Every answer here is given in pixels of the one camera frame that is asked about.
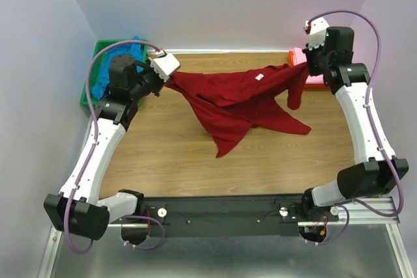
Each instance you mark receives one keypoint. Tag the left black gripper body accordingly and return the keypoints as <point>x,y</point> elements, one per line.
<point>156,83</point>

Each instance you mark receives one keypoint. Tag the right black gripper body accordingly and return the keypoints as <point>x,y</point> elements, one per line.
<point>313,62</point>

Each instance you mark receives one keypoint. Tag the red t-shirt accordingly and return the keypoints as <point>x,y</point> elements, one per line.
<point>228,105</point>

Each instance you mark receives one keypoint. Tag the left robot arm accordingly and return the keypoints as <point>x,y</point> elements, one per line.
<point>77,208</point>

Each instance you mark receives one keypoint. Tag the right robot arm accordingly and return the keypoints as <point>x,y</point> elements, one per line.
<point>377,169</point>

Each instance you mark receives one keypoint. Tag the pink folded t-shirt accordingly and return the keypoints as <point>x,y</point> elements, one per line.
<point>299,56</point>

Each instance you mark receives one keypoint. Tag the orange folded t-shirt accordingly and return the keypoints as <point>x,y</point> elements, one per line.
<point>292,58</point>

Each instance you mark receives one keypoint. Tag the blue t-shirt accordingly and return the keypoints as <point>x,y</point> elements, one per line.
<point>99,78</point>

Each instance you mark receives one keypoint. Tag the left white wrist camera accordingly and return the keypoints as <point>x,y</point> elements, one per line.
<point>164,64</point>

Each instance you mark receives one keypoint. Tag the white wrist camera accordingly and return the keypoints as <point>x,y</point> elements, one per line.
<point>316,30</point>
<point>164,64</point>

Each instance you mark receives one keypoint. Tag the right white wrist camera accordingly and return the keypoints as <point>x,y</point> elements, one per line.
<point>316,30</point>

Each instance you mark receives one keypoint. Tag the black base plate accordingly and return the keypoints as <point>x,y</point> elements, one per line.
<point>223,216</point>

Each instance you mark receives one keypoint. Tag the aluminium frame rail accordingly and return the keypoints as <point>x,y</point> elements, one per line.
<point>78,210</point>

